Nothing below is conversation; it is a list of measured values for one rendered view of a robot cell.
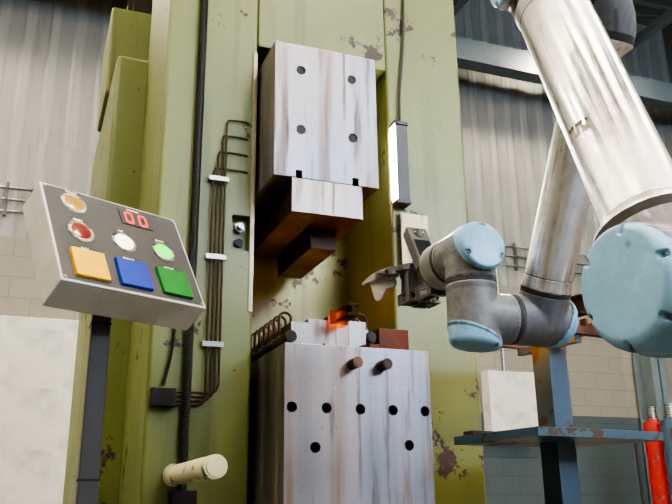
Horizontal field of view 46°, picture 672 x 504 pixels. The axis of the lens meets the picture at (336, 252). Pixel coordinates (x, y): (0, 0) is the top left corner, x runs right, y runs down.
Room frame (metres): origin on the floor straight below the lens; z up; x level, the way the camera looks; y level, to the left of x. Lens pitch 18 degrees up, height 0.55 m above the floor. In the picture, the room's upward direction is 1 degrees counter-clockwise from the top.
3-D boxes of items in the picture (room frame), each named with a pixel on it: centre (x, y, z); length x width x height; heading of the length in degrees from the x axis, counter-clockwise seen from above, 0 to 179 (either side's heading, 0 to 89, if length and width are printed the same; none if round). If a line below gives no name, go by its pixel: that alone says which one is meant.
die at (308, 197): (2.13, 0.10, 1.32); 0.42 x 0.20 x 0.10; 21
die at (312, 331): (2.13, 0.10, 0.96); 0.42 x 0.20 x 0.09; 21
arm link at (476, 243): (1.35, -0.24, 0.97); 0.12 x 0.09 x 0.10; 21
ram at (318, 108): (2.15, 0.06, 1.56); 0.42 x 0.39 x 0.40; 21
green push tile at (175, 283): (1.64, 0.35, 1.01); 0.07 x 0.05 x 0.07; 136
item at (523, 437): (1.98, -0.54, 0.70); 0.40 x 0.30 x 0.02; 119
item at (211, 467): (1.73, 0.31, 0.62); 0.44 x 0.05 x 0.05; 21
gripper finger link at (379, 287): (1.57, -0.09, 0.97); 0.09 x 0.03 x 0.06; 57
